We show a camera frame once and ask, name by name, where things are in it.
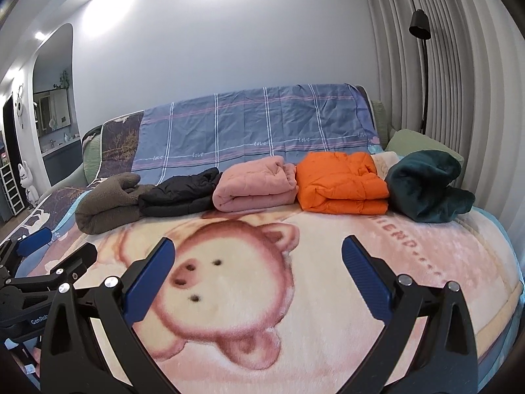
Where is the black puffer jacket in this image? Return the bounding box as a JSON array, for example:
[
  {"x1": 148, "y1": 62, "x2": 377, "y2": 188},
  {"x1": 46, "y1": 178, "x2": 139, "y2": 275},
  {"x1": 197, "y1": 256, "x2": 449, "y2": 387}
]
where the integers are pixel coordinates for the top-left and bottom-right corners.
[{"x1": 138, "y1": 167, "x2": 221, "y2": 218}]

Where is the white rabbit figurine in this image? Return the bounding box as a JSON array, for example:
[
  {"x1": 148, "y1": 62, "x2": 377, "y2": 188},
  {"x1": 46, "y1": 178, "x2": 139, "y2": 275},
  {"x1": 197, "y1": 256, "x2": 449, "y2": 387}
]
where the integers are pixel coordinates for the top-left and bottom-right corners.
[{"x1": 18, "y1": 160, "x2": 39, "y2": 207}]

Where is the olive fleece folded garment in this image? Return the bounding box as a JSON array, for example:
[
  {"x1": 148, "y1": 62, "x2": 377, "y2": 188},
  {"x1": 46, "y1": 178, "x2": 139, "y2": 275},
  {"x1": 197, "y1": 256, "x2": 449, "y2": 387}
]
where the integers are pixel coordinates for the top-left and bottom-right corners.
[{"x1": 75, "y1": 173, "x2": 154, "y2": 235}]

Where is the dark patterned quilt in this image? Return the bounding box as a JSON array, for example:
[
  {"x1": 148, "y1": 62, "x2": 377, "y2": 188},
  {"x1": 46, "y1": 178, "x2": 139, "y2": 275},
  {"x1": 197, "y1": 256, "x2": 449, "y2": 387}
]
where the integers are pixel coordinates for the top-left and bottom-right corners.
[{"x1": 6, "y1": 111, "x2": 143, "y2": 239}]

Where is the dark teal velvet garment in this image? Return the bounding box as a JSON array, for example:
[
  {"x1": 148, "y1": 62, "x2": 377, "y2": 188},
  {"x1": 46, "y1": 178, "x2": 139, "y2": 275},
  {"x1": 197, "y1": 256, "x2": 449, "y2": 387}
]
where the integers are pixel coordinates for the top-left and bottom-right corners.
[{"x1": 385, "y1": 150, "x2": 475, "y2": 223}]

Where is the cream pig blanket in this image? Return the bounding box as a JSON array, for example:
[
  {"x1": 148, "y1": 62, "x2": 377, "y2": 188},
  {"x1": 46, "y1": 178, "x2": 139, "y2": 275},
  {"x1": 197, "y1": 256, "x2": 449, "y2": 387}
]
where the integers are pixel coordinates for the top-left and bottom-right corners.
[{"x1": 24, "y1": 200, "x2": 524, "y2": 394}]

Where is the orange folded jacket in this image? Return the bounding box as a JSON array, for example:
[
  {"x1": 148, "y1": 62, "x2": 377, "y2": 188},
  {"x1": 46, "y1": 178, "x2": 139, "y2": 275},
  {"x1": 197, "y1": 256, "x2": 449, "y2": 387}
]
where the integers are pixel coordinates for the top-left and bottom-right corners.
[{"x1": 295, "y1": 151, "x2": 389, "y2": 215}]

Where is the green pillow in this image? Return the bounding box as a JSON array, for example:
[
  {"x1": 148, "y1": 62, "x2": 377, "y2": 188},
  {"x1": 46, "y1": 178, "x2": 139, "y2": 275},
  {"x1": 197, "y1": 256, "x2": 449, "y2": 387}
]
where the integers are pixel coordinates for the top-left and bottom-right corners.
[{"x1": 385, "y1": 129, "x2": 465, "y2": 168}]

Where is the pink folded jacket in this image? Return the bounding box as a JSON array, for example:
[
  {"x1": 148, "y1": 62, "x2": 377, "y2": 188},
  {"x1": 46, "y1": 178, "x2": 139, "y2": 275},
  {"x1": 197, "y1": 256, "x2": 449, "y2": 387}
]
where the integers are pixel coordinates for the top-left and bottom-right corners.
[{"x1": 213, "y1": 157, "x2": 298, "y2": 212}]

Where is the grey curtain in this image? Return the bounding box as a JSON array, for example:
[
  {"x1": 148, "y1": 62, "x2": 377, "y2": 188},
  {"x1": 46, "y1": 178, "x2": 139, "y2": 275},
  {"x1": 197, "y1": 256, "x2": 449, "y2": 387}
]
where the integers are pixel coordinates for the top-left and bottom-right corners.
[{"x1": 368, "y1": 0, "x2": 524, "y2": 247}]

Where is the blue plaid sheet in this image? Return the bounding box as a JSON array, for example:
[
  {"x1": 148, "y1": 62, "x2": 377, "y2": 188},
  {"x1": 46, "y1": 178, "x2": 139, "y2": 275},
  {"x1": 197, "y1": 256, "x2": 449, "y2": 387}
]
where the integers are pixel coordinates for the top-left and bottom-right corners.
[{"x1": 132, "y1": 84, "x2": 382, "y2": 184}]

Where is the black floor lamp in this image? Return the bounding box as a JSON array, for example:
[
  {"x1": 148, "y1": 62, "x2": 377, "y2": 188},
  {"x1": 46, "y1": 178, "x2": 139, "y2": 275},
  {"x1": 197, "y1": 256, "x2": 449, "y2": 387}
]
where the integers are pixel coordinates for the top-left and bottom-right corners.
[{"x1": 409, "y1": 9, "x2": 431, "y2": 134}]

